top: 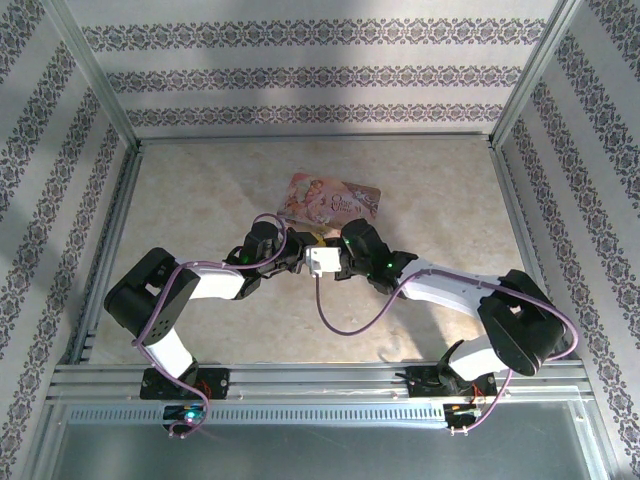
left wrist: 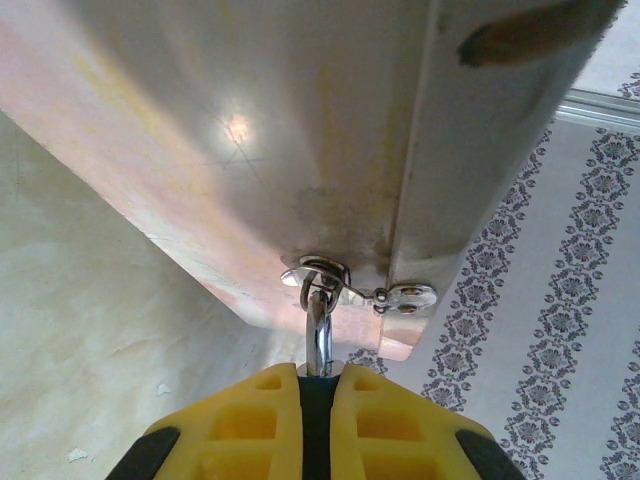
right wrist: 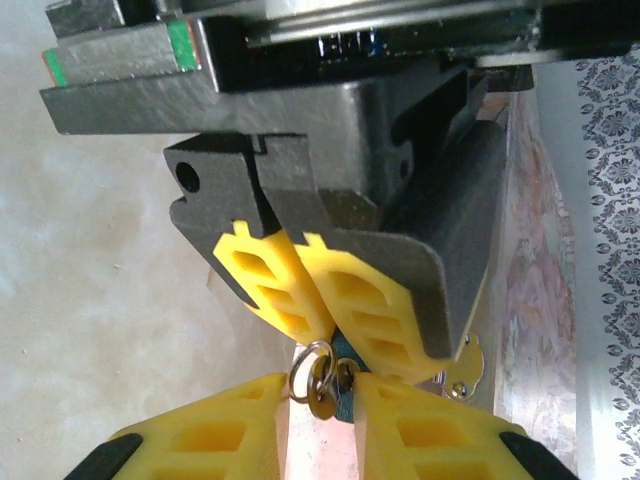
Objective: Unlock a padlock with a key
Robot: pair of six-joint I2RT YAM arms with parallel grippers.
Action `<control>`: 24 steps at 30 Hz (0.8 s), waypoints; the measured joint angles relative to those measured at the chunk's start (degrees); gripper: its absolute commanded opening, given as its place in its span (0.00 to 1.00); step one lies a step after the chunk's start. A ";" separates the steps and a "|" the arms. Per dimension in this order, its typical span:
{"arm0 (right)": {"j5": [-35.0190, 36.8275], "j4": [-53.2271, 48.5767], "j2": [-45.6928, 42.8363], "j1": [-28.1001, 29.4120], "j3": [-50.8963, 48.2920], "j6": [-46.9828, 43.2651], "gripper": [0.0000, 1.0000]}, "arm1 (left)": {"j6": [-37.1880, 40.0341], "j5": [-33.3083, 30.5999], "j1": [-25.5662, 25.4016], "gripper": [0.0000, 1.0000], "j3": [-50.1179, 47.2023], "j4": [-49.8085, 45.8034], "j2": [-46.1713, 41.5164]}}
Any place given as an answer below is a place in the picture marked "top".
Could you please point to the pink illustrated tin box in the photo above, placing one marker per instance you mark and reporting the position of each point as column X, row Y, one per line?
column 330, row 197

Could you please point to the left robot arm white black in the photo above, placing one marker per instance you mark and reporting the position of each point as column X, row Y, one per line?
column 215, row 282

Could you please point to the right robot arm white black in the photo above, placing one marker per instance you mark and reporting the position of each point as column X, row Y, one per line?
column 440, row 290

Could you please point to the left controller board green light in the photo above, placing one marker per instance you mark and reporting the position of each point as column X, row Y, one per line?
column 187, row 415

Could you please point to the right controller board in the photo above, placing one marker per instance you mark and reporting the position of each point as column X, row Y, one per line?
column 460, row 410

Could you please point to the grey metal sheet panel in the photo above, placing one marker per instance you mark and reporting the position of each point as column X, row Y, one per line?
column 320, row 455

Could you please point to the aluminium rear frame rail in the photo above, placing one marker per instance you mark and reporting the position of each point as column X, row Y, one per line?
column 315, row 138

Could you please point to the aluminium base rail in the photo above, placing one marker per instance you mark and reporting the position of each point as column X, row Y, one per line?
column 310, row 375

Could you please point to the aluminium side frame rail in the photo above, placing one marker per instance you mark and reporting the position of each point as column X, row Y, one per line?
column 120, row 210
column 515, row 210

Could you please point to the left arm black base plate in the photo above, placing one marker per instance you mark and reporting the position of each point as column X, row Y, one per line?
column 220, row 382

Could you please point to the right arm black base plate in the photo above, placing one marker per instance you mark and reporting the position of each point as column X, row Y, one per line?
column 417, row 385

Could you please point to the aluminium frame post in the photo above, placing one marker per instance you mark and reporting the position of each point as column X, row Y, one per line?
column 90, row 65
column 537, row 65

